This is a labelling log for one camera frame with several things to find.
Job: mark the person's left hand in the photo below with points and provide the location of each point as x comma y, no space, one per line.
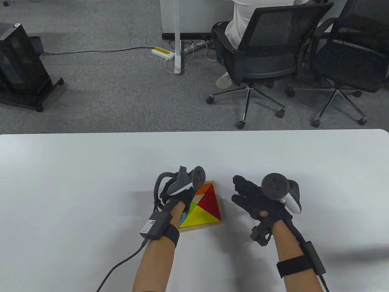
182,197

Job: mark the person's right hand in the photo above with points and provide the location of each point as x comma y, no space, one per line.
255,200

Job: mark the green square tangram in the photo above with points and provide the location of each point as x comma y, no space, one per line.
192,206

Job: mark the beige triangle tangram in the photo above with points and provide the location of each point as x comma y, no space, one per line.
198,198

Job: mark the blue triangle tangram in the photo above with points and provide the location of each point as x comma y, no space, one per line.
183,220

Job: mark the orange parallelogram tangram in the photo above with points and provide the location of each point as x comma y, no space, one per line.
204,189

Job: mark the yellow triangle tangram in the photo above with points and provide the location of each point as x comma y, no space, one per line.
202,217

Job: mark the red triangle tangram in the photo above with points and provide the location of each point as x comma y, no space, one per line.
211,202

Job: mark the wooden square tray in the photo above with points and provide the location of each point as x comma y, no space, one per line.
200,228

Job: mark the person's right forearm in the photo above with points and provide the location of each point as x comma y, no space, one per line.
291,249

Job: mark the person's left forearm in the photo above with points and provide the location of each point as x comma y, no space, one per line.
158,267

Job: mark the grey left hand controller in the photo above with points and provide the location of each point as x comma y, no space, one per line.
184,181

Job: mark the grey hand controller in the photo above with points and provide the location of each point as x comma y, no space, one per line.
184,181
275,185

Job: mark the grey right hand controller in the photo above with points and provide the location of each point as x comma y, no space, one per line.
275,185

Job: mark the grey left wrist module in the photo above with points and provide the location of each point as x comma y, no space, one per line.
155,225

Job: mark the grey wrist module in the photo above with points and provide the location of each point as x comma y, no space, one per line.
314,258
155,225

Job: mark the grey right wrist module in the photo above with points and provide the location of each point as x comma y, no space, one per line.
314,258

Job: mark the black mesh office chair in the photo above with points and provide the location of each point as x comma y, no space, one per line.
273,67
349,67

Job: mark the white and yellow power strip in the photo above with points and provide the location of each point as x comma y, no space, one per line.
162,52

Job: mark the grey power strip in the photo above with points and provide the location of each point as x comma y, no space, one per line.
194,47

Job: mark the white desk leg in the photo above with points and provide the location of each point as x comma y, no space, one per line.
177,36

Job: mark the black desk foot bar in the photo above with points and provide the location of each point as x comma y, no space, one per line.
194,36

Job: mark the white desk panel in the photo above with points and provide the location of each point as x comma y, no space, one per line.
197,15

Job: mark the black computer tower on stand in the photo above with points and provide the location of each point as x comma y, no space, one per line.
18,60

